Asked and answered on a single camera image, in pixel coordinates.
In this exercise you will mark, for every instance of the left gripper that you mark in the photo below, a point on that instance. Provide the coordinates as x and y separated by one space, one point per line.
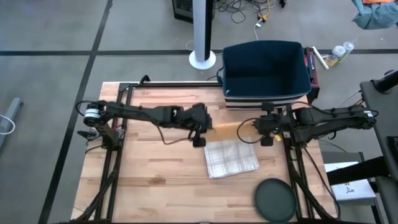
199 119

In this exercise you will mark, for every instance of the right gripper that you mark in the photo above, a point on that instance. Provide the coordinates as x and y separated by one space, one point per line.
276 124

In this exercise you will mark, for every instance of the yellow towel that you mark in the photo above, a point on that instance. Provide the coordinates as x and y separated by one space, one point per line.
227 130

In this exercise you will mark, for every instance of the white cloth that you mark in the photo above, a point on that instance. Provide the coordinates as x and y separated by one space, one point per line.
231 158

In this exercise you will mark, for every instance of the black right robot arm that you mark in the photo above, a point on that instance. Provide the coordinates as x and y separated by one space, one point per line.
335 119

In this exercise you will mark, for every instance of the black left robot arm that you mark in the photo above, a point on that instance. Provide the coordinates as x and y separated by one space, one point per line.
140 113

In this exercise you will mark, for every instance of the navy white striped fabric bin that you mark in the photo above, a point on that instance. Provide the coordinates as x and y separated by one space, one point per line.
264 68

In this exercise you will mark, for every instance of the red black tool case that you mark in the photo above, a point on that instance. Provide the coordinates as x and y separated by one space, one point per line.
314 71

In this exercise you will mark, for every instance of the dark green round plate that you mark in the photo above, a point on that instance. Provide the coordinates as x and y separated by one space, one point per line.
276 199

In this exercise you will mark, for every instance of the white plastic tube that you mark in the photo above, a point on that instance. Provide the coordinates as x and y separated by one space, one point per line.
320 57

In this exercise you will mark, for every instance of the white black tower fan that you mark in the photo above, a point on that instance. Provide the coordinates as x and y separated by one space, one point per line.
202 31

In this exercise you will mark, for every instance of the black padded bar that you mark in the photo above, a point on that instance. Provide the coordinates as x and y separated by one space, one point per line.
357 171

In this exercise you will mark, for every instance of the white printed box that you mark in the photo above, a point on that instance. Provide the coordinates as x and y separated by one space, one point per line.
351 189

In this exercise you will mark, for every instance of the green bottle white cap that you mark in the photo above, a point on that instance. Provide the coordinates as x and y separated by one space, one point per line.
348 47

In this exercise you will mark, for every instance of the grey equipment cart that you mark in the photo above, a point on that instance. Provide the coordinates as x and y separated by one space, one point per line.
382 124

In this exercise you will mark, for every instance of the yellow power plug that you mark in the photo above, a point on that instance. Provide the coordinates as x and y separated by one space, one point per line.
263 17

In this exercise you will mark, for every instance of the black box on floor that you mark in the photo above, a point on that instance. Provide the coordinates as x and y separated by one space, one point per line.
183 11

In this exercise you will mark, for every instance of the teal patterned cloth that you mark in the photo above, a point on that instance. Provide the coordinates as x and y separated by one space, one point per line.
379 17

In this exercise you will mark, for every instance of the orange cloth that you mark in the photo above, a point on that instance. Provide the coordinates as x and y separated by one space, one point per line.
376 1

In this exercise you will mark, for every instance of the grey floor bar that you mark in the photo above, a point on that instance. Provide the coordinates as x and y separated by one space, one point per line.
12 118

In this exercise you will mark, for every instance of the black metal table rail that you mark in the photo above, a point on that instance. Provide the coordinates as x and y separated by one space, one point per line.
186 84

